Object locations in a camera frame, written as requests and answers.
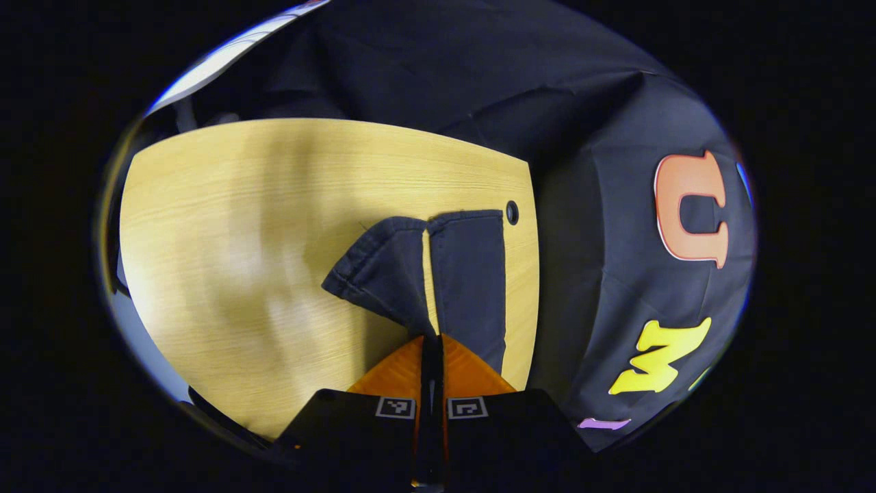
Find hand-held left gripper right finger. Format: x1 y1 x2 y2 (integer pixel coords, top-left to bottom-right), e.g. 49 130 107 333
434 335 595 488

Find black backdrop cloth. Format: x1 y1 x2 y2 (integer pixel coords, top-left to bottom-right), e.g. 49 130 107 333
147 0 758 453

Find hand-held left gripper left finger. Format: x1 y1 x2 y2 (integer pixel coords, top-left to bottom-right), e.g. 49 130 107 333
274 335 435 488

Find black jeans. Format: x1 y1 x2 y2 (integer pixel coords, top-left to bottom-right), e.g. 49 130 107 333
322 210 508 375

